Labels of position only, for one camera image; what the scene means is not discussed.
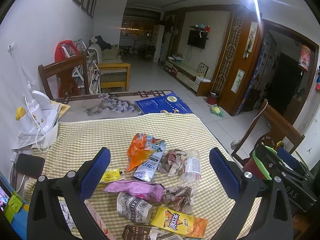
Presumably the dark wooden chair left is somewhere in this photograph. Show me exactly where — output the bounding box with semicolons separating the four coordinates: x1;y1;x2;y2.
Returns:
38;52;89;100

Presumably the pink plastic bag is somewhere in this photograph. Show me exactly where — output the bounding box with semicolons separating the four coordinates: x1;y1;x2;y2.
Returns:
103;180;164;203

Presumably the dark brown cigarette box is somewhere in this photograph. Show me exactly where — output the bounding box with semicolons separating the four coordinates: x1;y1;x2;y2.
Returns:
121;225;159;240

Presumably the red floor bin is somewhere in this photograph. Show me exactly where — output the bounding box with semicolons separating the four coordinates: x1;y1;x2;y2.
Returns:
207;92;219;105

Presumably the red bag on chair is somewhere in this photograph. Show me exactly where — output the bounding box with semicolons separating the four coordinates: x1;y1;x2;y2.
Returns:
54;40;79;62

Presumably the silver blue snack bag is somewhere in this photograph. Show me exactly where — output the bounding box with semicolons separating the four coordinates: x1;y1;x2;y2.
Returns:
132;135;166;183

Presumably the blue booklet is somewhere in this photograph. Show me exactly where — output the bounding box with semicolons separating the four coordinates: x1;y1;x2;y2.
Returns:
135;93;193;114

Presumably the green plush toy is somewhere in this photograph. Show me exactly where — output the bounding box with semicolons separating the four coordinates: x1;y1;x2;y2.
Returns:
210;104;225;117

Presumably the white magazine rack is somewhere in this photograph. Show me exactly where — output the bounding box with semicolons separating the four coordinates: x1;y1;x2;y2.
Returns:
61;39;102;95

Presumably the crumpled paper near bottle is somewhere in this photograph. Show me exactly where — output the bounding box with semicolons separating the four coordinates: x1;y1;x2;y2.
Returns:
162;186;194;214

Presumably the floral table mat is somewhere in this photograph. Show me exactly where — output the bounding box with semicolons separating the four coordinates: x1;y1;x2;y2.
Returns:
55;90;172;122

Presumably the small yellow sachet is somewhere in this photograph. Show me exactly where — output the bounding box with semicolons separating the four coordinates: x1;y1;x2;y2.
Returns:
100;168;124;183

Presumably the patterned paper cup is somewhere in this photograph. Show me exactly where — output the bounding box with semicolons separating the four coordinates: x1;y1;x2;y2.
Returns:
116;192;153;224

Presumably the yellow wooden armchair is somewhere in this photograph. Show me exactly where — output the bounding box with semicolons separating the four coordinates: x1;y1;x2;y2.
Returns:
98;63;131;92

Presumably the wall mounted television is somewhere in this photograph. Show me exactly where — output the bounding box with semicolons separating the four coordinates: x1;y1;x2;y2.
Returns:
187;30;208;49

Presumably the white tv cabinet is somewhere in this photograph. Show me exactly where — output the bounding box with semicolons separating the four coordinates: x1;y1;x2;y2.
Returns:
163;60;211;96

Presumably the black phone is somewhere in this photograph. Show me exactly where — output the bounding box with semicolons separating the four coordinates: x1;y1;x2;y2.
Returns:
15;153;45;179

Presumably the red green trash bin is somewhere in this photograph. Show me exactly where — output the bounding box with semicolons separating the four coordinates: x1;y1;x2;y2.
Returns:
243;145;277;180

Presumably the dark wooden chair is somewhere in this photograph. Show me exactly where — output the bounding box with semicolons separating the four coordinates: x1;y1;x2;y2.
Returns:
38;52;89;100
231;99;305;166

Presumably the yellow checkered table cloth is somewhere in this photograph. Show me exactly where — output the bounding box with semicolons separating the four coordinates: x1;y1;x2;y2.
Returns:
32;113;235;239

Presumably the clear plastic bottle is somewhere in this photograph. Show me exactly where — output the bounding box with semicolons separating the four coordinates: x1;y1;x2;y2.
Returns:
180;150;201;185

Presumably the yellow iced tea carton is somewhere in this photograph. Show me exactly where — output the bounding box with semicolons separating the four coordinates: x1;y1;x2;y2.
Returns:
150;206;208;238

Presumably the orange snack bag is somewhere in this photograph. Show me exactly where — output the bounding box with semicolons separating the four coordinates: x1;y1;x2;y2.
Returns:
126;133;156;172

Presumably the dark wooden chair right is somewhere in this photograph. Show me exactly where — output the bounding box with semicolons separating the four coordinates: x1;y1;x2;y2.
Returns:
231;99;305;166

